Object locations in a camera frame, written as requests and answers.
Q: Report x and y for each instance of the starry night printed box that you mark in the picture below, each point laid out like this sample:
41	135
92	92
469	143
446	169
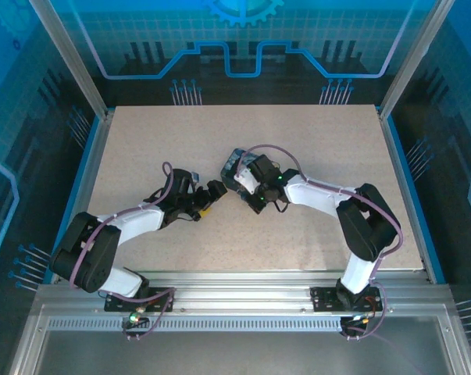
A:
229	168

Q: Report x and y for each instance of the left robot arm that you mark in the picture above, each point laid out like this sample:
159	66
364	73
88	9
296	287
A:
90	258

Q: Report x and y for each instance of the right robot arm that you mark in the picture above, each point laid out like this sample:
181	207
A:
368	222

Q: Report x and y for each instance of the grey metal front tray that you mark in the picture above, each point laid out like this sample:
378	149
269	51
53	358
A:
239	353

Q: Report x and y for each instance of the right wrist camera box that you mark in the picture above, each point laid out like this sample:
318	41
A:
248	181

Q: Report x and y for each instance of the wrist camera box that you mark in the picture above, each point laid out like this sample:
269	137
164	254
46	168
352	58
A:
196	177
248	181

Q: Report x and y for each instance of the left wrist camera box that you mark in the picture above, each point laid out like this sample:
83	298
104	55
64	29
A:
196	177

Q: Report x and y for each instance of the aluminium mounting rail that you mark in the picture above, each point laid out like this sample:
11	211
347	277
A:
239	289

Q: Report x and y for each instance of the aluminium side rail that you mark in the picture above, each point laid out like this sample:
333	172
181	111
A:
405	191
83	191

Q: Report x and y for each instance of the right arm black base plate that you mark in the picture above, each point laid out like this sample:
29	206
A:
325	298

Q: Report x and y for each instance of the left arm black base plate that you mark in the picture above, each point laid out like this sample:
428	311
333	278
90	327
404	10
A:
116	302

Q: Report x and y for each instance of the aluminium frame post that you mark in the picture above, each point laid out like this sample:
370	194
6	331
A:
414	58
71	58

